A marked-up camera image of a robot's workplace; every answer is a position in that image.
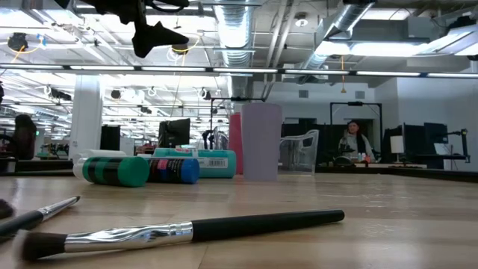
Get black desktop monitor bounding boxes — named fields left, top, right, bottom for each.
left=158, top=117, right=191, bottom=149

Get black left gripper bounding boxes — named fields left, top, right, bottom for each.
left=54, top=0, right=190, bottom=59

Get long linear ceiling light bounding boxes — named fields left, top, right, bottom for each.
left=0, top=63, right=478, bottom=78

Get black camera stand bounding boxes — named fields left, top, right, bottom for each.
left=446, top=128, right=471, bottom=164

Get thick black handled paintbrush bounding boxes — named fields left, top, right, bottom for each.
left=20, top=208, right=345, bottom=262

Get white pillar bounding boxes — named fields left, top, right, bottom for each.
left=68, top=76, right=104, bottom=158

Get black ceiling device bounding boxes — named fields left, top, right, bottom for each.
left=7, top=32, right=29, bottom=52
left=170, top=43, right=190, bottom=56

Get lilac plastic cup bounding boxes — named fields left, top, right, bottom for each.
left=240, top=102, right=284, bottom=182

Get straight silver spiral duct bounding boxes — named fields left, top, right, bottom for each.
left=214, top=0, right=255, bottom=99

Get large red paint bottle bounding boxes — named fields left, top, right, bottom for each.
left=228, top=113, right=243, bottom=176

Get slanted silver spiral duct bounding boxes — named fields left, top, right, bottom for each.
left=300, top=2, right=376, bottom=72

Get small green paint bottle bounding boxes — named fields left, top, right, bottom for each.
left=73, top=155, right=150, bottom=188

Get large turquoise paint bottle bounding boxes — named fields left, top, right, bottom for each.
left=152, top=147, right=238, bottom=179

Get thin black handled paintbrush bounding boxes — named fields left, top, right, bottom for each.
left=0, top=195, right=81, bottom=237

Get small blue paint bottle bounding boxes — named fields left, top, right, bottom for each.
left=145, top=156, right=201, bottom=185

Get black cabinet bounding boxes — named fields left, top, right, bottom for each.
left=99, top=124, right=121, bottom=151

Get black workstation monitors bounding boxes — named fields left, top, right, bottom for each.
left=384, top=122, right=449, bottom=169

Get black gantry frame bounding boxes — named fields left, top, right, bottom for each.
left=210, top=96, right=267, bottom=130
left=329, top=100, right=384, bottom=158

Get large white paint bottle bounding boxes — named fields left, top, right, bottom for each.
left=72, top=149, right=128, bottom=161

